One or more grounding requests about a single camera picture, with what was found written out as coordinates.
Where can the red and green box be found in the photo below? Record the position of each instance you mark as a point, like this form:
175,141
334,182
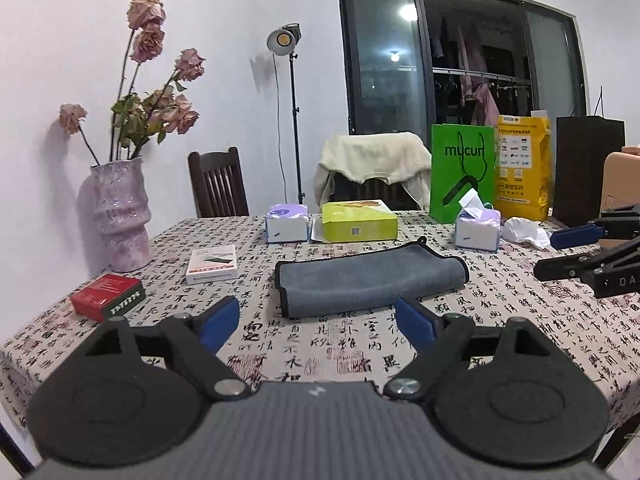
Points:
106,296

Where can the lime green box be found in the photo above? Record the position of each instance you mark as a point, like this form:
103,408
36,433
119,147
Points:
357,222

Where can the pink speckled ceramic vase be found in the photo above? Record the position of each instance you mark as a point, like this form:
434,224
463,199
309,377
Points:
121,215

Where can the crumpled white tissue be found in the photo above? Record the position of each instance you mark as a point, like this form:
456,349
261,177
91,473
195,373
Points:
525,232

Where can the green paper bag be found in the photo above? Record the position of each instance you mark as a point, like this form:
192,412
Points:
457,175

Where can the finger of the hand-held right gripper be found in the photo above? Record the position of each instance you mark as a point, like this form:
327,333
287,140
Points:
562,267
575,236

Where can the dark wooden chair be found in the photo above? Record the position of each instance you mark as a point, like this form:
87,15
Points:
372,192
220,185

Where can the purple tissue pack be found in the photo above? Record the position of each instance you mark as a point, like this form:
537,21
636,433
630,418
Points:
477,230
286,224

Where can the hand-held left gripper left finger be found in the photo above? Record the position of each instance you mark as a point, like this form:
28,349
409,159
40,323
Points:
219,323

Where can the pink hanging garment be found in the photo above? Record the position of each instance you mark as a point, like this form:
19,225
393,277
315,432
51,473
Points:
484,105

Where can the grey towel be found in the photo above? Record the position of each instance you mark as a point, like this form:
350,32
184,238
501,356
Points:
360,280

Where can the black paper bag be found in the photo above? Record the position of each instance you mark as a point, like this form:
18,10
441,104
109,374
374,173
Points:
587,170

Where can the cream cloth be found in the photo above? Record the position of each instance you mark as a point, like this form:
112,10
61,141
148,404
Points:
370,152

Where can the black framed glass door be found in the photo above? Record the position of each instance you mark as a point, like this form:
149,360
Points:
385,60

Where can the beige box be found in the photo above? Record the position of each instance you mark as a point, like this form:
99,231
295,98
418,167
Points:
622,180

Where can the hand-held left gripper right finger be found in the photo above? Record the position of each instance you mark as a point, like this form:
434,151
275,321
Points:
414,323

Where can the dried pink roses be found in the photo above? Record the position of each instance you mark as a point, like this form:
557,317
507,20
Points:
150,110

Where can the yellow paper bag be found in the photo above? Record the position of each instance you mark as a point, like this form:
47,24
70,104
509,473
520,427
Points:
522,170

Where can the studio light on stand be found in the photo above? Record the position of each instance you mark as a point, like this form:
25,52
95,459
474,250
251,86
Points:
292,110

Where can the white paper sheet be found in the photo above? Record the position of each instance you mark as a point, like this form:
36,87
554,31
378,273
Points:
316,230

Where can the white flat box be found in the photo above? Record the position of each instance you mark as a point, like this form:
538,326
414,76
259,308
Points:
212,263

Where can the calligraphy printed tablecloth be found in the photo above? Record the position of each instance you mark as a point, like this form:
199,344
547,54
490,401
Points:
330,345

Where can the dark table leg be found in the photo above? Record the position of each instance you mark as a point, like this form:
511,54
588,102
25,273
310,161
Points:
9,447
617,450

